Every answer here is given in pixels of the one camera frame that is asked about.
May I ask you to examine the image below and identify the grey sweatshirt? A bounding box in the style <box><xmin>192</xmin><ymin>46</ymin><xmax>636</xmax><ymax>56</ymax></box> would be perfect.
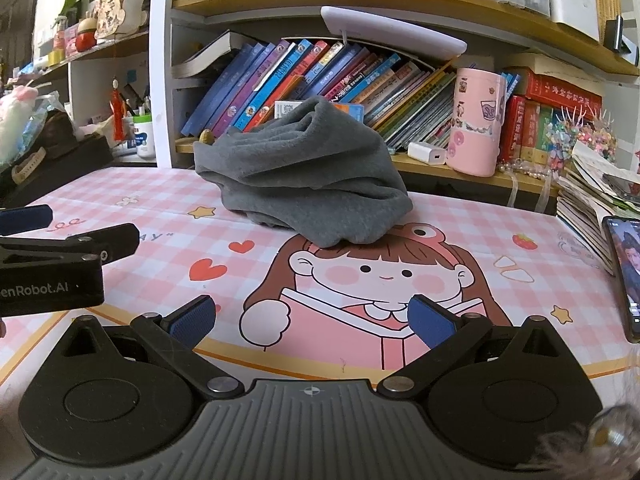
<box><xmin>194</xmin><ymin>98</ymin><xmax>413</xmax><ymax>248</ymax></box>

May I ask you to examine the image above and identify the pink cartoon table mat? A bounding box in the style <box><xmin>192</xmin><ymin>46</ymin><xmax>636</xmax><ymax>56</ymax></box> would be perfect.
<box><xmin>0</xmin><ymin>166</ymin><xmax>640</xmax><ymax>401</ymax></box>

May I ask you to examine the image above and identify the white plush toy bundle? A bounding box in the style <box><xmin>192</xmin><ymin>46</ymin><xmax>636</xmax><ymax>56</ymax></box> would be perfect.
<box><xmin>0</xmin><ymin>86</ymin><xmax>47</xmax><ymax>167</ymax></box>

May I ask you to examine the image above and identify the white green lid jar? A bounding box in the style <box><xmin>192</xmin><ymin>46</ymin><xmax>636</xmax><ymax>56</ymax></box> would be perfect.
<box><xmin>132</xmin><ymin>114</ymin><xmax>155</xmax><ymax>159</ymax></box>

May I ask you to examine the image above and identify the red figurine bottle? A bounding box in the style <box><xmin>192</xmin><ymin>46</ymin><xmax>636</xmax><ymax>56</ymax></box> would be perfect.
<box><xmin>110</xmin><ymin>78</ymin><xmax>126</xmax><ymax>143</ymax></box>

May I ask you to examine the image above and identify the white charger block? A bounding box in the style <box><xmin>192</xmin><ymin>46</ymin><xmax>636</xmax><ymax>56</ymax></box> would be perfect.
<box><xmin>407</xmin><ymin>142</ymin><xmax>447</xmax><ymax>166</ymax></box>

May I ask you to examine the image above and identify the pink sticker tumbler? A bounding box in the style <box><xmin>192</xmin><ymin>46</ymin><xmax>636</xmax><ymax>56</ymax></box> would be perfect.
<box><xmin>446</xmin><ymin>68</ymin><xmax>506</xmax><ymax>178</ymax></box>

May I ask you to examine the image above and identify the black smartphone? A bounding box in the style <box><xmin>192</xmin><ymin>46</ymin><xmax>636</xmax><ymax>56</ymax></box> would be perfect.
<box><xmin>602</xmin><ymin>216</ymin><xmax>640</xmax><ymax>344</ymax></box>

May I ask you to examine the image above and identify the stack of papers and magazines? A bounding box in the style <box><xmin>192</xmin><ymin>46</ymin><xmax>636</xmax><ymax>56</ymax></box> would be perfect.
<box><xmin>556</xmin><ymin>141</ymin><xmax>639</xmax><ymax>275</ymax></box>

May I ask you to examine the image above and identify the colourful bead flower bunch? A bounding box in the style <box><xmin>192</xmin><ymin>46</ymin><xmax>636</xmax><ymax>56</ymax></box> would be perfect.
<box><xmin>542</xmin><ymin>107</ymin><xmax>617</xmax><ymax>171</ymax></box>

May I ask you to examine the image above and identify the red dictionary book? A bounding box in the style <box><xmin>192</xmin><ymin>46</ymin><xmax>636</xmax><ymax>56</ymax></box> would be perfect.
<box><xmin>509</xmin><ymin>67</ymin><xmax>602</xmax><ymax>119</ymax></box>

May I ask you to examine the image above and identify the white wooden bookshelf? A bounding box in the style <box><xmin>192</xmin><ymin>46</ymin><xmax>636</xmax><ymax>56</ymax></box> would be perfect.
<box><xmin>56</xmin><ymin>0</ymin><xmax>639</xmax><ymax>168</ymax></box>

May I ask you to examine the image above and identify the white flat desk lamp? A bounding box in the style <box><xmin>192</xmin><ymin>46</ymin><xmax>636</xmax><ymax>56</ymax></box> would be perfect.
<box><xmin>320</xmin><ymin>6</ymin><xmax>468</xmax><ymax>61</ymax></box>

